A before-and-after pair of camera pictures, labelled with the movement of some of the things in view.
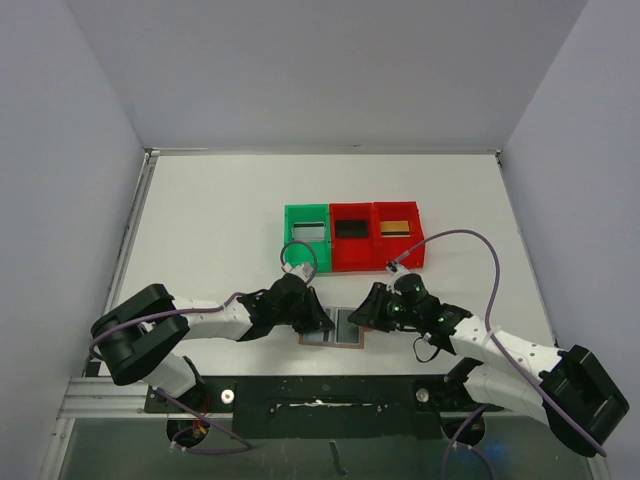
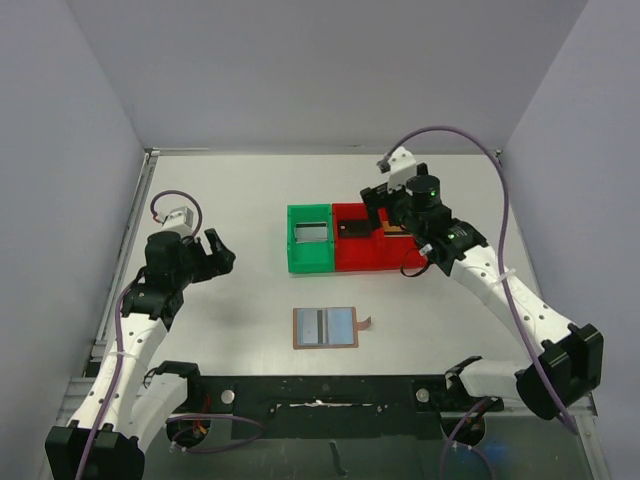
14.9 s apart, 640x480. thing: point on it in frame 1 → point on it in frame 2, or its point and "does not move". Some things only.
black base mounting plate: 324,407 does not move
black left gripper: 304,310 → 203,257
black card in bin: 351,228 does not move
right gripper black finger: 373,312 → 375,198
